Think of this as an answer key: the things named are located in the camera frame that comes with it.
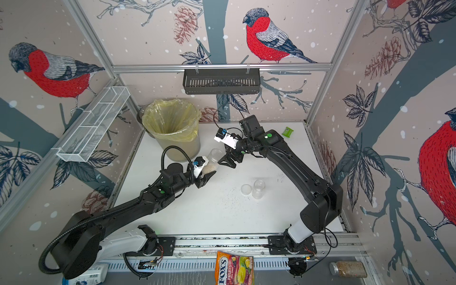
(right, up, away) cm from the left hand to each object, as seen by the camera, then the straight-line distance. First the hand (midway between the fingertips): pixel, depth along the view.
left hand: (213, 163), depth 79 cm
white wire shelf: (-54, +8, -8) cm, 55 cm away
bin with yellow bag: (-26, +21, +24) cm, 41 cm away
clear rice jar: (+2, +4, -9) cm, 10 cm away
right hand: (+6, +7, -4) cm, 10 cm away
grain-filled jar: (+52, -37, -14) cm, 66 cm away
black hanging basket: (+3, +46, +27) cm, 53 cm away
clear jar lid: (+16, -15, +12) cm, 25 cm away
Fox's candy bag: (+9, -38, -13) cm, 42 cm away
